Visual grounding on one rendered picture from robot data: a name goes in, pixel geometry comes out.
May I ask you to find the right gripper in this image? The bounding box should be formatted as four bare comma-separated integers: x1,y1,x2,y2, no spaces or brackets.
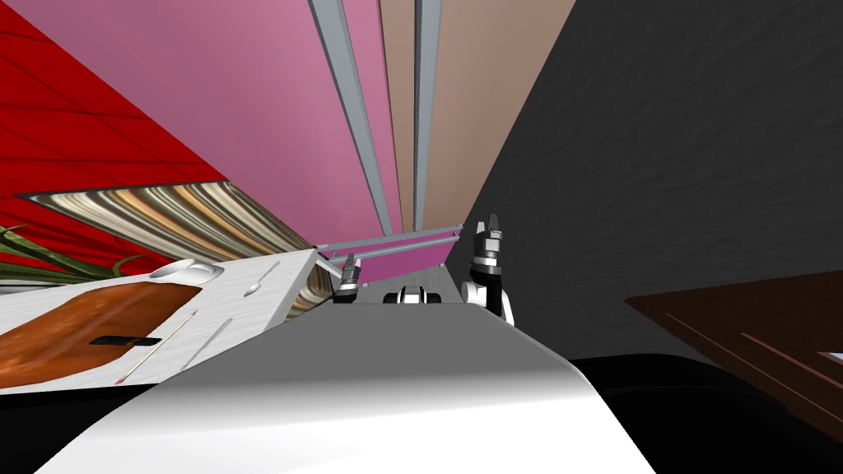
473,213,504,259

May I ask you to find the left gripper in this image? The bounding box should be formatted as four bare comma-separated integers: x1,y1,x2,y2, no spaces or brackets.
338,253,363,288

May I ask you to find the white table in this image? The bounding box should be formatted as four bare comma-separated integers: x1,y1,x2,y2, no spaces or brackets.
0,249,319,396

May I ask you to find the silver spoon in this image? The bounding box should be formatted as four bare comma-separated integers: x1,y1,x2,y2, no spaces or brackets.
243,261,282,298

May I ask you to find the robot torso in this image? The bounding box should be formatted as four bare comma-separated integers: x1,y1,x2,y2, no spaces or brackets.
35,286,659,474

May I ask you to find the grey knife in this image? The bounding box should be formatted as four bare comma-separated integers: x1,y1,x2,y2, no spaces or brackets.
180,318,235,371

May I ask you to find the white bowl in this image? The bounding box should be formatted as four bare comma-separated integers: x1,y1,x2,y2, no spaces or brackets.
149,259,226,286

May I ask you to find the brown striped flat panel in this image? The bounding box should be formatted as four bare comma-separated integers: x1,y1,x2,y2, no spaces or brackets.
16,180,335,321

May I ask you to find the thin wooden stick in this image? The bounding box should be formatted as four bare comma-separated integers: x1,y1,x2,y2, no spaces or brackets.
114,309,199,386

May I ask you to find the black flat bar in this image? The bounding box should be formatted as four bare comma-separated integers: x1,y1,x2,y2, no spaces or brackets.
88,335,163,347

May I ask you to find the brown wooden board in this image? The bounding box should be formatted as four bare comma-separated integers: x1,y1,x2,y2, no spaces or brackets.
0,281,203,390

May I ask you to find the dark brown wooden furniture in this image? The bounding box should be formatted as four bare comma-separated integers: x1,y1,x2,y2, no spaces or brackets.
623,272,843,444

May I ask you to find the green plant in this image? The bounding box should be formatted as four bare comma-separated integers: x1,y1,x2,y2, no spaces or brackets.
0,223,154,286

